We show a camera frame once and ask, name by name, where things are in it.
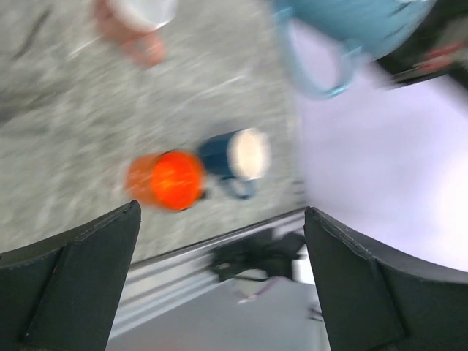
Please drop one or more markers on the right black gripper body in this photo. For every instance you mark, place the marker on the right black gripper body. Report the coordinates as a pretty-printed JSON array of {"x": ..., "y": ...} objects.
[{"x": 437, "y": 48}]

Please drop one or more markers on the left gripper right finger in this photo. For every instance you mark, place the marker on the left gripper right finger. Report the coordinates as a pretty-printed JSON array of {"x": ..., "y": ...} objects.
[{"x": 375, "y": 297}]

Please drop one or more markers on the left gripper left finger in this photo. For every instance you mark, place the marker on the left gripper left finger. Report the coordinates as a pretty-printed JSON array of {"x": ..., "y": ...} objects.
[{"x": 62, "y": 293}]

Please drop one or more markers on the blue patterned mug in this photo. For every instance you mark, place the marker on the blue patterned mug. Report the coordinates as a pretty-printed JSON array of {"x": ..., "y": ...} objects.
[{"x": 361, "y": 26}]

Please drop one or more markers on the salmon pink mug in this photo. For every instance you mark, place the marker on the salmon pink mug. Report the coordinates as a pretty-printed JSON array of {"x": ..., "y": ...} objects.
[{"x": 133, "y": 26}]

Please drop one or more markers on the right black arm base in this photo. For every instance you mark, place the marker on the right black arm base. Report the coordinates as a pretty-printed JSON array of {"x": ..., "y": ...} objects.
[{"x": 258, "y": 257}]

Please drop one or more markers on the orange enamel mug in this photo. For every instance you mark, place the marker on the orange enamel mug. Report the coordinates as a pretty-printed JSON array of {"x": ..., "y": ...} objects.
[{"x": 173, "y": 180}]

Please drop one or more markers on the dark blue white-inside mug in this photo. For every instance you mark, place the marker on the dark blue white-inside mug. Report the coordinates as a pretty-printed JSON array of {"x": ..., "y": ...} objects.
[{"x": 238, "y": 159}]

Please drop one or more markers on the aluminium mounting rail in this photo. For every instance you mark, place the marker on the aluminium mounting rail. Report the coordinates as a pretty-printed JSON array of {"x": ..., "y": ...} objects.
[{"x": 159, "y": 284}]

